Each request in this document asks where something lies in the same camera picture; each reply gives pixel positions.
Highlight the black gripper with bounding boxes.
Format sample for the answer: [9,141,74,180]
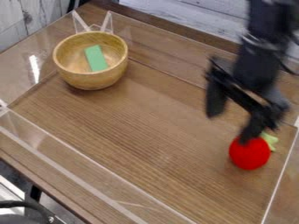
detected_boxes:
[205,44,289,144]

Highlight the red plush fruit green leaves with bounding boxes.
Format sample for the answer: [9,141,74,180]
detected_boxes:
[228,132,279,171]

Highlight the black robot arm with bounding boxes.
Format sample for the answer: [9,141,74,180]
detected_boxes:
[205,0,299,144]

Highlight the wooden bowl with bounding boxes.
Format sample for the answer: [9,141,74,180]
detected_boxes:
[52,31,128,90]

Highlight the green rectangular block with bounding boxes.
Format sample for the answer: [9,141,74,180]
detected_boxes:
[84,45,108,72]

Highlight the clear acrylic tray wall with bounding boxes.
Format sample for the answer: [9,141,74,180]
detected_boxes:
[0,16,296,224]

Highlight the black table leg bracket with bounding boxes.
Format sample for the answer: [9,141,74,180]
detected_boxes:
[22,185,74,224]

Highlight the black cable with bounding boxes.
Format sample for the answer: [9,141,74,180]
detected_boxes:
[0,200,52,220]

